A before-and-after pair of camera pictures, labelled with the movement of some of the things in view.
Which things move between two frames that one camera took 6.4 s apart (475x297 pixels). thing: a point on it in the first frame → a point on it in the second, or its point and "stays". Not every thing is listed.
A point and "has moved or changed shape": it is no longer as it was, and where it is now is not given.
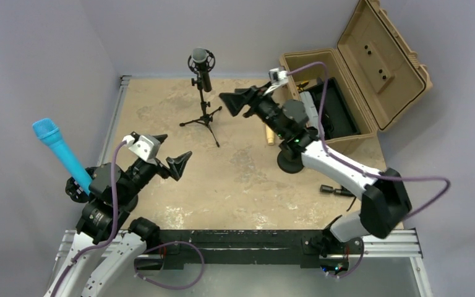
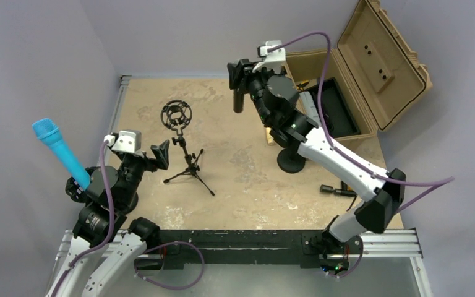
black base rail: [312, 249] stays
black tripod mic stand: [206, 65] → [177, 114]
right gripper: [236, 101] → [237, 71]
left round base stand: [102, 189] stays
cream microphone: [270, 135] stays
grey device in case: [313, 120] stays
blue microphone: [49, 132] stays
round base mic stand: [289, 161] stays
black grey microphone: [199, 55] has moved or changed shape
